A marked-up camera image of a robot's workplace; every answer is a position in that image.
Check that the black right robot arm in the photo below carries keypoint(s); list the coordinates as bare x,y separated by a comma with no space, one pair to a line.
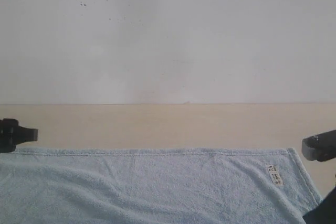
324,213

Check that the light blue terry towel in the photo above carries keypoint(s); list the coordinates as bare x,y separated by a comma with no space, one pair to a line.
198,185

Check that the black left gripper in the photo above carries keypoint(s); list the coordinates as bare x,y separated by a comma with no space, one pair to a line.
22,135

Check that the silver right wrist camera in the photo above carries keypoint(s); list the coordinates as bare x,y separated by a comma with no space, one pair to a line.
319,147

